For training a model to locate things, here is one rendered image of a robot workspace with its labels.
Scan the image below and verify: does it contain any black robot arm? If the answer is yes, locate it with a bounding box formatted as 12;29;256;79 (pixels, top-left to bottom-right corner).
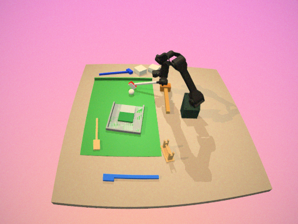
152;50;205;108

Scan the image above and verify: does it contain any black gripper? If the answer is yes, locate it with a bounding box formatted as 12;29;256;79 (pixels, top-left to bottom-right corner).
159;68;169;86

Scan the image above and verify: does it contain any white oval ball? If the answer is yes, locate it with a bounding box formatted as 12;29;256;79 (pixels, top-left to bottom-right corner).
128;89;134;95

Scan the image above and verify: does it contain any green putting mat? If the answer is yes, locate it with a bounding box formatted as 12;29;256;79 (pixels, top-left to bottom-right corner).
80;80;162;157

